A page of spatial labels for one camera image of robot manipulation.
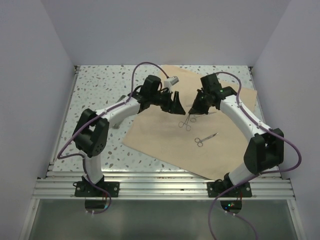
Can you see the aluminium rail frame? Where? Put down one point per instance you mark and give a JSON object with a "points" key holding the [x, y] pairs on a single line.
{"points": [[55, 210]]}

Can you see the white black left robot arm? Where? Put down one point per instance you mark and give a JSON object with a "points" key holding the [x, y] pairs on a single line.
{"points": [[93, 126]]}

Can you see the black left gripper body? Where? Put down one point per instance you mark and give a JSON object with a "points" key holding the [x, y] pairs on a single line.
{"points": [[169, 102]]}

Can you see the metal tray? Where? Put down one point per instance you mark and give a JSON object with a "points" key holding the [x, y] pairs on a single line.
{"points": [[123, 112]]}

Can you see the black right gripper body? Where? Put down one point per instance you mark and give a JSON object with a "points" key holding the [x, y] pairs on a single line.
{"points": [[200, 99]]}

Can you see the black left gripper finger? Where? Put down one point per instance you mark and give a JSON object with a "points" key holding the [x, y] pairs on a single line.
{"points": [[176, 101], [175, 110]]}

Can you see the small steel scissors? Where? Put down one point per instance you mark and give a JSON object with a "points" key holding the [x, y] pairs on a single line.
{"points": [[200, 141]]}

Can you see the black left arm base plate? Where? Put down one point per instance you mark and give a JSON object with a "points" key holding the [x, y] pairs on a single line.
{"points": [[85, 189]]}

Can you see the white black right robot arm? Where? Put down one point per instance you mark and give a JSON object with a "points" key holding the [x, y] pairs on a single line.
{"points": [[265, 148]]}

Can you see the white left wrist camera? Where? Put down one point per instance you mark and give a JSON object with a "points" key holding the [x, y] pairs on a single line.
{"points": [[169, 82]]}

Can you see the steel hemostat forceps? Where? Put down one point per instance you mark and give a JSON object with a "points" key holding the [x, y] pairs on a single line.
{"points": [[194, 117], [185, 124]]}

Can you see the beige cloth mat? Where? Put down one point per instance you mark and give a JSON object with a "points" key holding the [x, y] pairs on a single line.
{"points": [[211, 148]]}

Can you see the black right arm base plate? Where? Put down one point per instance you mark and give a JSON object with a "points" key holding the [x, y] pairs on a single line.
{"points": [[214, 188]]}

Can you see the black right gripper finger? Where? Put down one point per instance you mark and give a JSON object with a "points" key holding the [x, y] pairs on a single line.
{"points": [[199, 100], [200, 109]]}

